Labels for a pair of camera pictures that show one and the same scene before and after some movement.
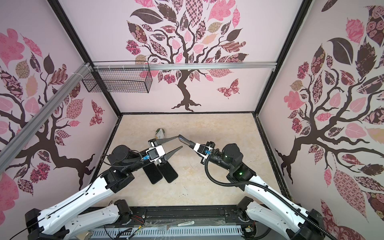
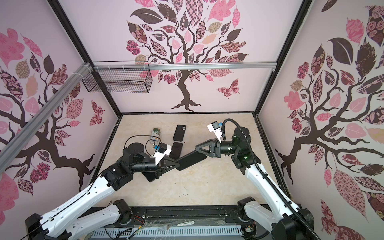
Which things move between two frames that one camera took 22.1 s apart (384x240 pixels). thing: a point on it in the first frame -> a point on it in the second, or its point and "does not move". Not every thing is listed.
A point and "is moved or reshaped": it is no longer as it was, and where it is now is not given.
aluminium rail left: x=10 y=147 does not move
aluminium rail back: x=231 y=64 does not move
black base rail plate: x=151 y=217 does not move
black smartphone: x=168 y=172 -> x=150 y=175
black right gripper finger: x=188 y=142 -> x=211 y=143
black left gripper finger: x=158 y=142 -> x=169 y=164
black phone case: x=152 y=173 is moved or reshaped
